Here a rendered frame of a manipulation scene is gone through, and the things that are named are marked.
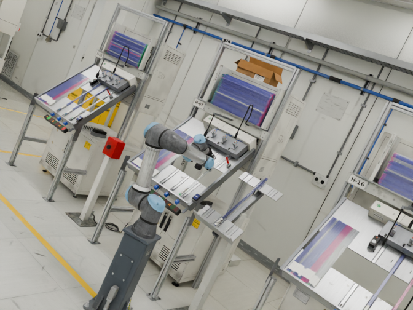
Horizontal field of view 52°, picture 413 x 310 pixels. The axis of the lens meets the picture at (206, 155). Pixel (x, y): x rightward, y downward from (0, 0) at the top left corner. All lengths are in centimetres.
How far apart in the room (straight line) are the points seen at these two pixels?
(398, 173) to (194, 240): 150
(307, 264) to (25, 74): 691
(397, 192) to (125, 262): 169
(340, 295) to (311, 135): 244
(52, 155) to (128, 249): 223
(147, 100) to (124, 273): 213
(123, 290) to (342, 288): 125
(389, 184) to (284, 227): 206
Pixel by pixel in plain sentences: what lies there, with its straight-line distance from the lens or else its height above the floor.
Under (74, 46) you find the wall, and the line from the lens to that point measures 759.
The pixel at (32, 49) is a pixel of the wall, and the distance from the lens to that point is 857.
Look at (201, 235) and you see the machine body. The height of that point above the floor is 48.
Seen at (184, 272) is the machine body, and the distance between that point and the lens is 333.
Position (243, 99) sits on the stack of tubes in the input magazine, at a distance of 331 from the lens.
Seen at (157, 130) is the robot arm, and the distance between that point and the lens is 241.
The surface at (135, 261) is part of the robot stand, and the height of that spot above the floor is 41.
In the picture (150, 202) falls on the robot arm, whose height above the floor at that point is 75.
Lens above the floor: 148
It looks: 8 degrees down
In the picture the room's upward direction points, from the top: 25 degrees clockwise
